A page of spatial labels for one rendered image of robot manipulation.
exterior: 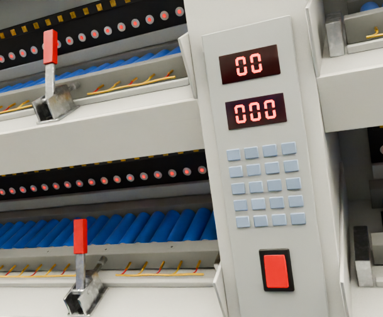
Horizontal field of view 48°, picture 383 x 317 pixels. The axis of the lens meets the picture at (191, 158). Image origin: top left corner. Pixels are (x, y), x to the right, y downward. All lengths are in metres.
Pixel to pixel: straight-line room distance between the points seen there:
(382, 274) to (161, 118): 0.23
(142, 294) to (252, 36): 0.27
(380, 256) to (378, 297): 0.04
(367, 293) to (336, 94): 0.17
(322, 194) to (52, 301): 0.31
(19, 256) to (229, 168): 0.32
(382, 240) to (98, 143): 0.27
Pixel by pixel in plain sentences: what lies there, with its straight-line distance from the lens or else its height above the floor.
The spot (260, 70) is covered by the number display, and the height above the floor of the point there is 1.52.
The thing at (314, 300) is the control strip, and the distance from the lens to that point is 0.36.
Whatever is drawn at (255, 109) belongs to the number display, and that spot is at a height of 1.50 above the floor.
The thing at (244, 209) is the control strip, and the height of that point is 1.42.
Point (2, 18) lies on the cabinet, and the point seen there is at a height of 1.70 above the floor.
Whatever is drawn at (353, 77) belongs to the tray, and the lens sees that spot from 0.33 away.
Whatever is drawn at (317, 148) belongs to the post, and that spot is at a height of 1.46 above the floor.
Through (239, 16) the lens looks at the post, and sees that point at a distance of 0.35.
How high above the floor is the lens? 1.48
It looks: 3 degrees down
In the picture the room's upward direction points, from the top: 8 degrees counter-clockwise
